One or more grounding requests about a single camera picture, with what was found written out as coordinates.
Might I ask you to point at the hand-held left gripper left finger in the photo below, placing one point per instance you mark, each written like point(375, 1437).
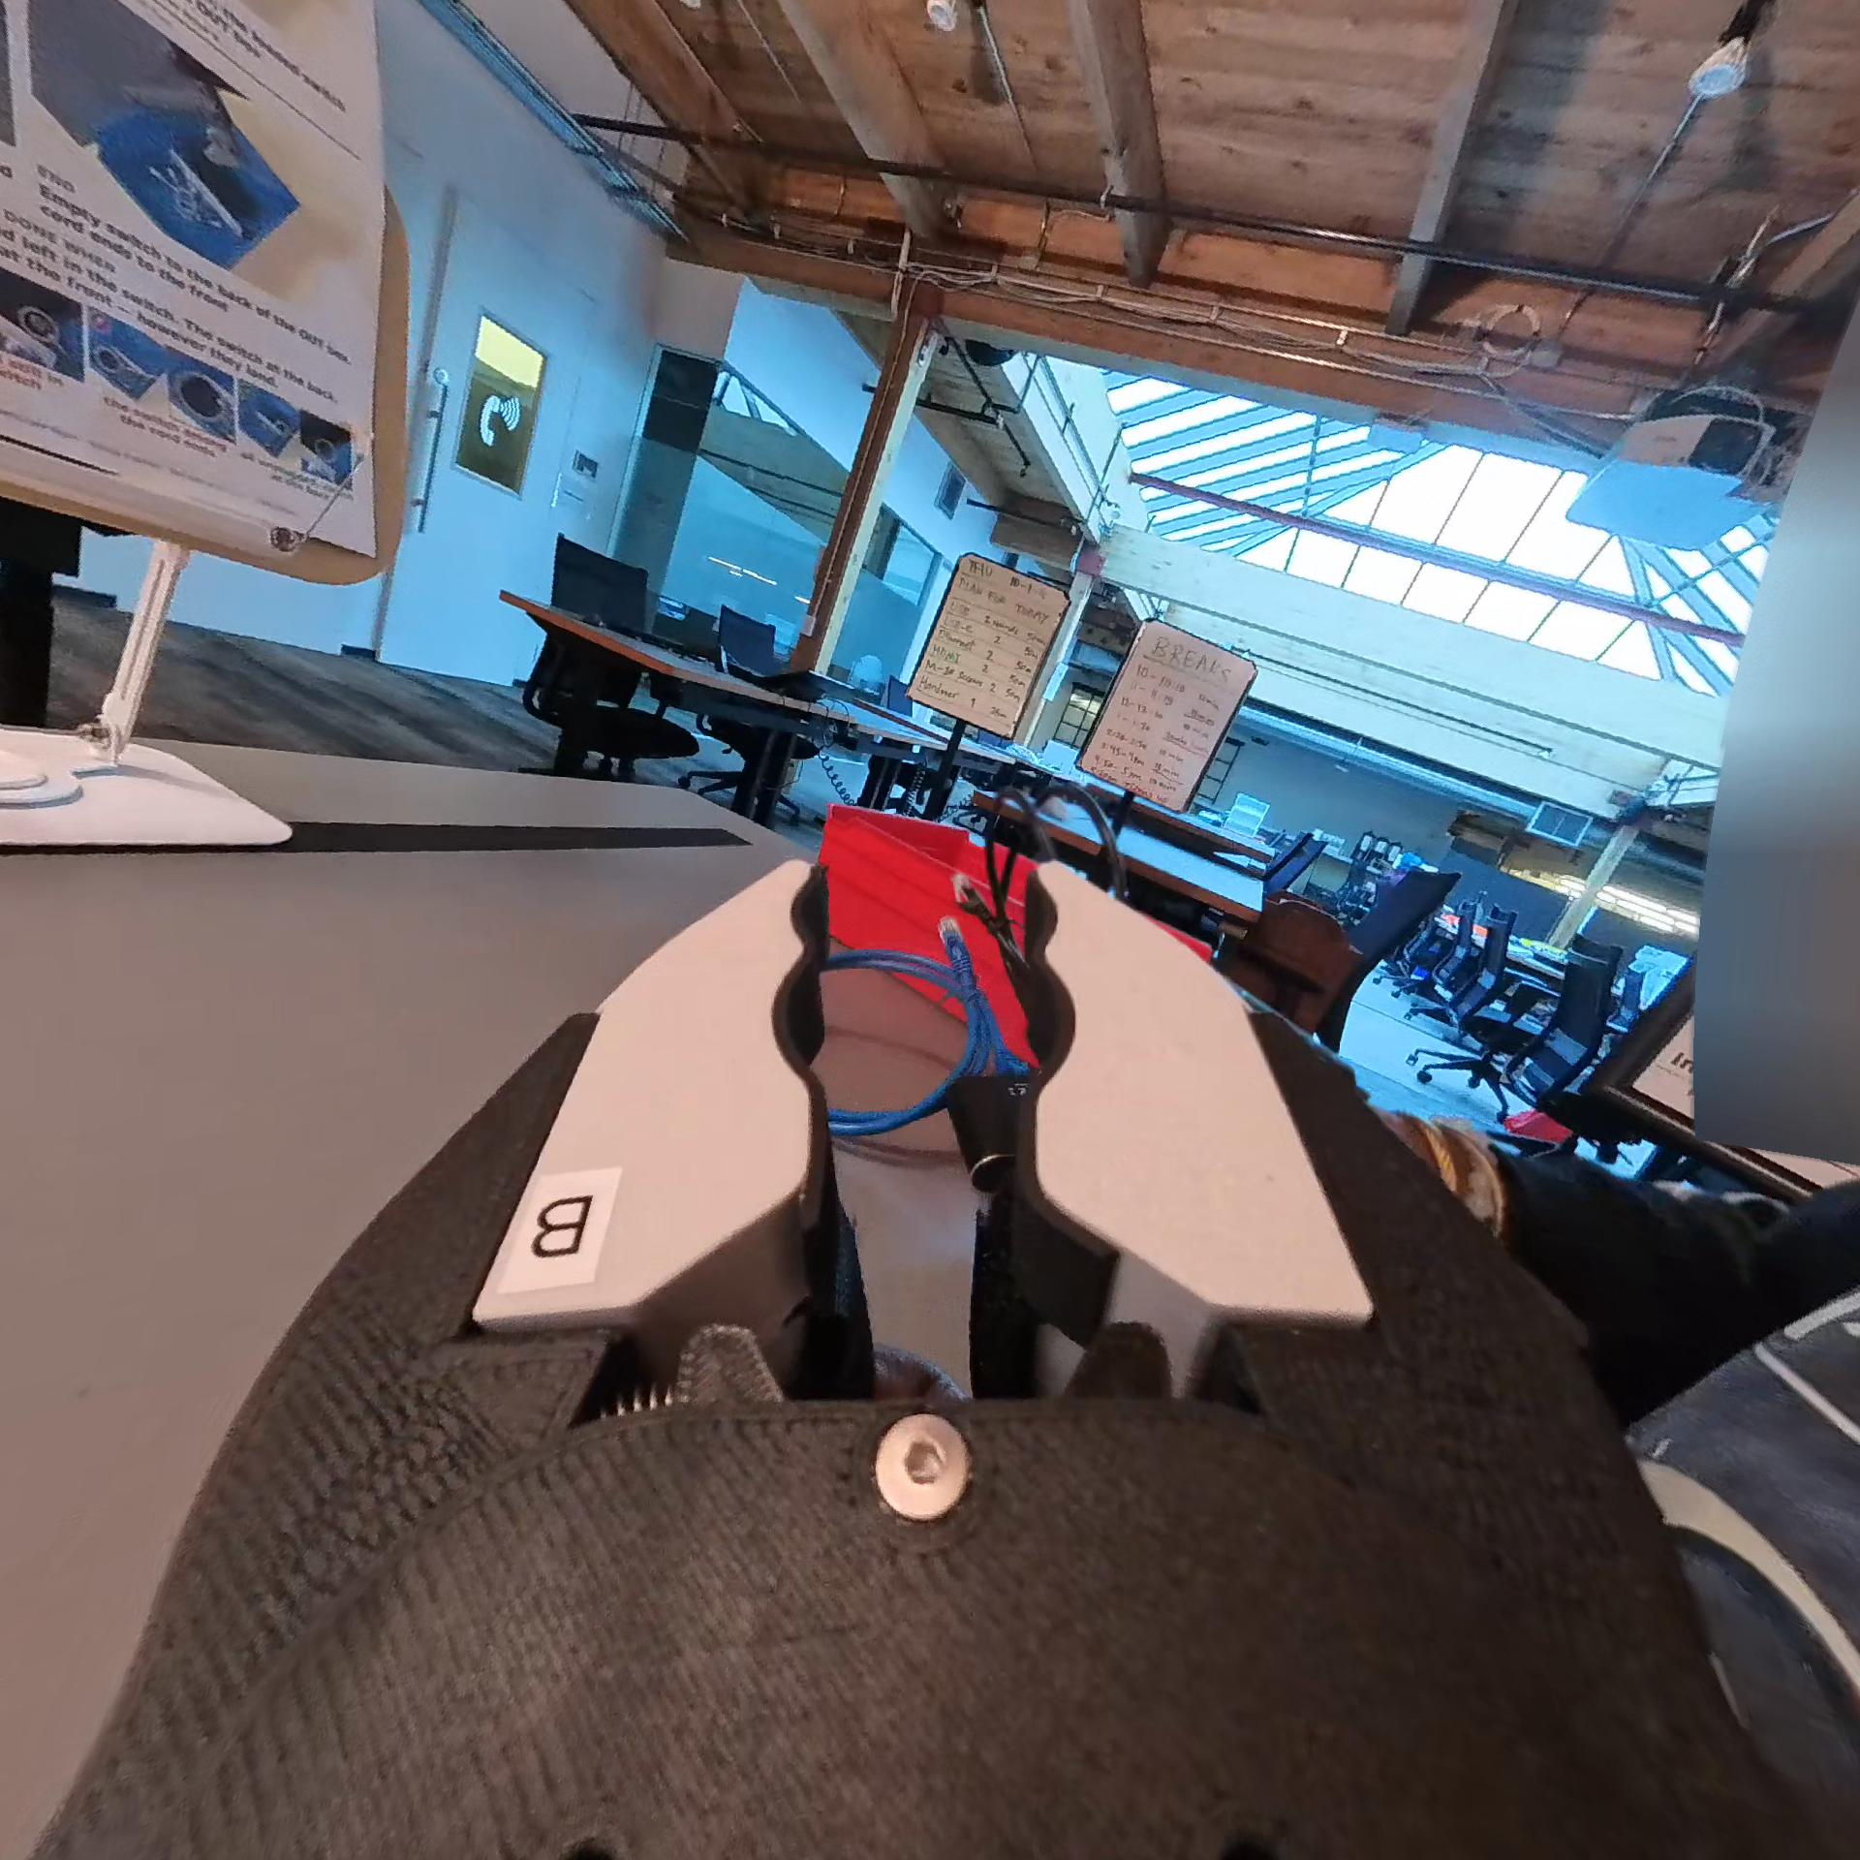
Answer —
point(684, 1119)

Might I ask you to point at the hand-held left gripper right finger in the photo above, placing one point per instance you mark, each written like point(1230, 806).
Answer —
point(1192, 1148)

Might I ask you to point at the wooden support post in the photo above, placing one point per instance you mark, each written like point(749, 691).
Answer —
point(873, 479)

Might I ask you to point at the brown leather chair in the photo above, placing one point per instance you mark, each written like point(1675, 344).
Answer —
point(1307, 959)

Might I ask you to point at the long wooden office desk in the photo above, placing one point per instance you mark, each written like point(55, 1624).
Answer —
point(698, 676)

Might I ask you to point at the group of black office chairs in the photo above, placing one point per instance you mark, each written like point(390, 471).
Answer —
point(1497, 959)

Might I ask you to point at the framed square marker sign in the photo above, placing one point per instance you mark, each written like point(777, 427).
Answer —
point(1657, 1074)

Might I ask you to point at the black swivel desk chair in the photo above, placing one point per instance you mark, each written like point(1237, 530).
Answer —
point(596, 609)
point(749, 648)

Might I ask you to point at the white ceiling projector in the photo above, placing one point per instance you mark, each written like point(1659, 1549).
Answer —
point(1665, 495)

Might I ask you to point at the instruction poster board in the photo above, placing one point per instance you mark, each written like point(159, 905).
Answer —
point(189, 217)

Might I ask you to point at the red plastic bin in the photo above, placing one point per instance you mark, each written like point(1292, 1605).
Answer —
point(887, 872)

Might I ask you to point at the white door with yellow window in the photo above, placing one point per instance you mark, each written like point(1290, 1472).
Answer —
point(494, 408)

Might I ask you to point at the whiteboard with red underlines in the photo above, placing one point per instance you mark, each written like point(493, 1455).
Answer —
point(1168, 719)

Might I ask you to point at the whiteboard with green underlines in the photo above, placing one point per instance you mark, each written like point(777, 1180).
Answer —
point(989, 648)

